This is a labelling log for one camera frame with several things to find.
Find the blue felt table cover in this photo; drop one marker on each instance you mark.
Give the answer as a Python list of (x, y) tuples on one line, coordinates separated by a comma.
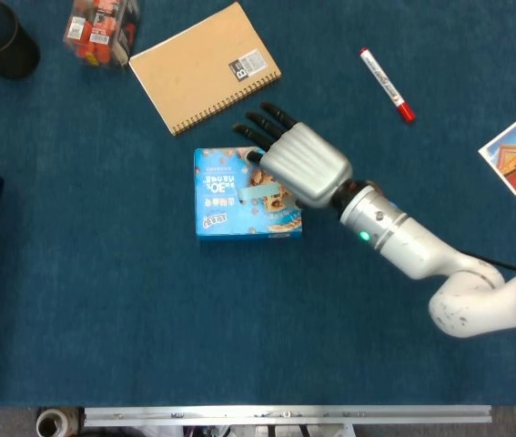
[(257, 328)]

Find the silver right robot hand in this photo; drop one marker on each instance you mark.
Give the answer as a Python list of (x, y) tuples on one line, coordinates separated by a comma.
[(307, 164)]

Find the kraft spiral notebook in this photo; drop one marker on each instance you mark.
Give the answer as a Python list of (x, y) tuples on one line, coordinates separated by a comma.
[(203, 68)]

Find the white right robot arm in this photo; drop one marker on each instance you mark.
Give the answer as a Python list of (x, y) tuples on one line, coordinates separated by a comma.
[(421, 250)]

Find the clear box of red clips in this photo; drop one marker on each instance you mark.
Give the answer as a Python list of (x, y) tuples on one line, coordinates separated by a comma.
[(98, 34)]

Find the black mesh pen holder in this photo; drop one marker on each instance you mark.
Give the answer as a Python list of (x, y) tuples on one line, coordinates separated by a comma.
[(5, 50)]

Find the blue cookie box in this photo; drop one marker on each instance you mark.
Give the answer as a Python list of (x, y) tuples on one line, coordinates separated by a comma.
[(221, 214)]

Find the small grey hook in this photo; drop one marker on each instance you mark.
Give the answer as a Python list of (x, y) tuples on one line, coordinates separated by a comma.
[(257, 193)]

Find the red whiteboard marker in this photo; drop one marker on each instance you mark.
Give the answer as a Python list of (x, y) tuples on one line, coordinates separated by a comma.
[(387, 85)]

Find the aluminium table edge rail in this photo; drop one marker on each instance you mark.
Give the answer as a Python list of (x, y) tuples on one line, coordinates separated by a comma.
[(285, 415)]

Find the grey tape roll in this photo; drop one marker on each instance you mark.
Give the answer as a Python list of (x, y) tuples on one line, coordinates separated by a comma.
[(53, 423)]

